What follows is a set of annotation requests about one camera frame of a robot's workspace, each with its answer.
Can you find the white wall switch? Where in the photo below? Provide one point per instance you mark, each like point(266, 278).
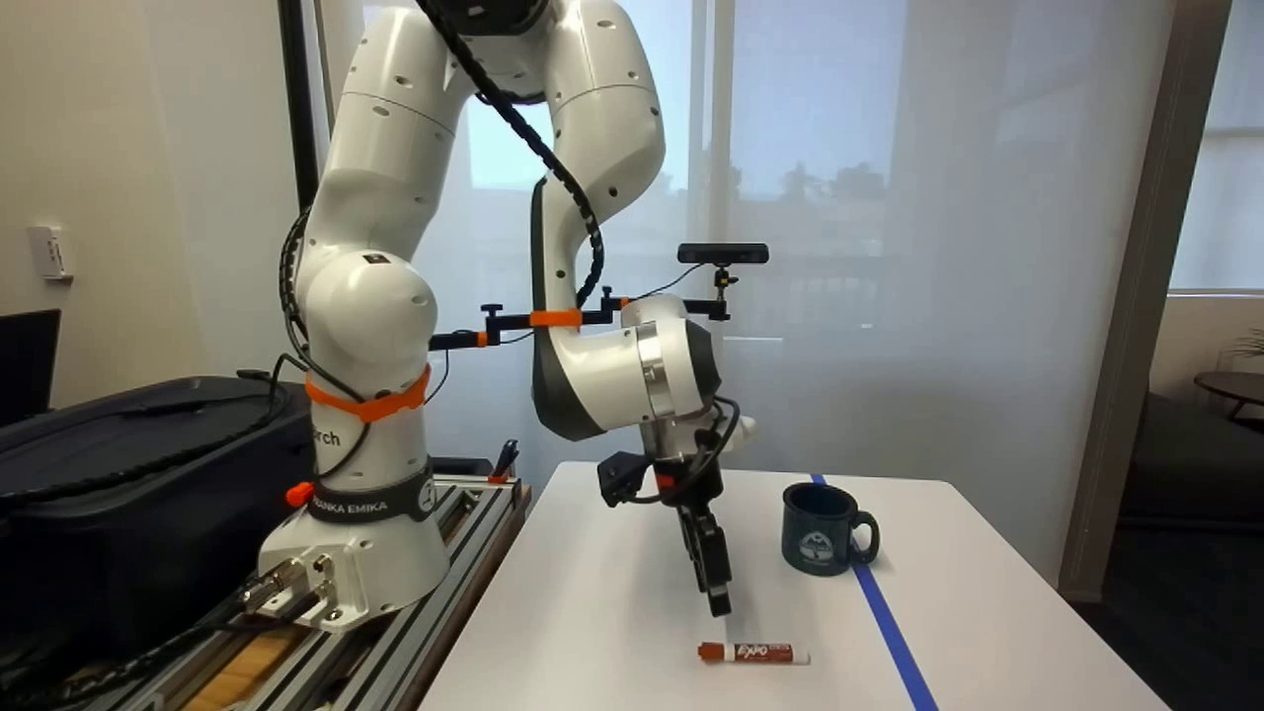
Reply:
point(50, 249)

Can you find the black camera on boom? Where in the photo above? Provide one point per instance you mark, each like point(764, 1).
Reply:
point(719, 256)

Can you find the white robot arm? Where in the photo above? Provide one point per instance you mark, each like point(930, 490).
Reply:
point(360, 299)

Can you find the black equipment case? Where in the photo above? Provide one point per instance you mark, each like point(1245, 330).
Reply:
point(133, 514)

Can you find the dark round side table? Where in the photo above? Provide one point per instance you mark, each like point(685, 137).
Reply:
point(1239, 390)

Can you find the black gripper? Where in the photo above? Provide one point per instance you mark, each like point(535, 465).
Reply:
point(704, 538)

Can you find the red marker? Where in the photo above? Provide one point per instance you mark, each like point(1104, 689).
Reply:
point(750, 654)

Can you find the blue tape line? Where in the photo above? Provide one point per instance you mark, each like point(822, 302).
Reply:
point(896, 640)

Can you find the dark green mug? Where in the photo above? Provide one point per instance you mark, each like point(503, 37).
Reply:
point(826, 532)

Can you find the aluminium rail base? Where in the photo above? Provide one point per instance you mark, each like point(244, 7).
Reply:
point(381, 665)

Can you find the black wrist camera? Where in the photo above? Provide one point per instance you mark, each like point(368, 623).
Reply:
point(623, 477)

